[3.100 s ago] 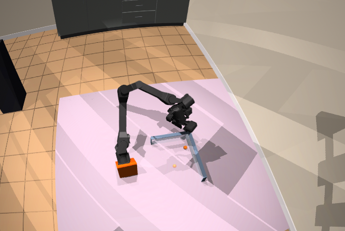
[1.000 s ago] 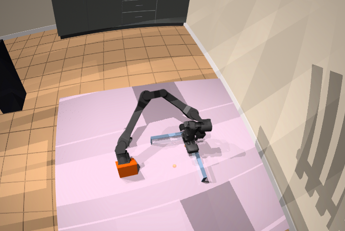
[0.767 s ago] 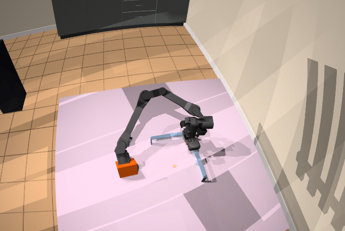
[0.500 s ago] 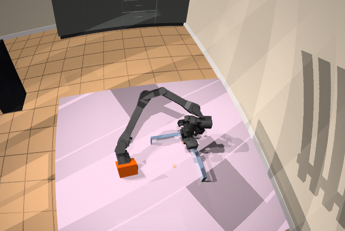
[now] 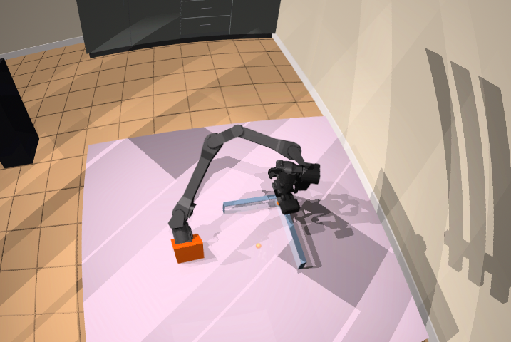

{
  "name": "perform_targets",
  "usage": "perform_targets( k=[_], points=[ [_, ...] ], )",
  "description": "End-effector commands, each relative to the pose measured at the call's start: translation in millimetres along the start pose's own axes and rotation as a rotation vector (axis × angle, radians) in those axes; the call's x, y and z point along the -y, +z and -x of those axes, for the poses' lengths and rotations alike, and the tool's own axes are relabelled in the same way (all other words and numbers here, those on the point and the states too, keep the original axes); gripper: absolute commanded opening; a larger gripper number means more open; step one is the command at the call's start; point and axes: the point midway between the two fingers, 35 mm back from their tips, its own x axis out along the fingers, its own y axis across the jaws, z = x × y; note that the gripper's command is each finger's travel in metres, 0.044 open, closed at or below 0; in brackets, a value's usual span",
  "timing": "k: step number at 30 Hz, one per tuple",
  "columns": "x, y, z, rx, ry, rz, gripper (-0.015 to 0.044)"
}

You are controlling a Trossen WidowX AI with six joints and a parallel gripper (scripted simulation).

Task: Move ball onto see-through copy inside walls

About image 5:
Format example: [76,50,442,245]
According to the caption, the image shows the clear l-shaped low wall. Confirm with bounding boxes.
[223,195,307,269]

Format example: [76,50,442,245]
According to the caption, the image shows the clear low corner walls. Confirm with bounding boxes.
[224,199,301,268]

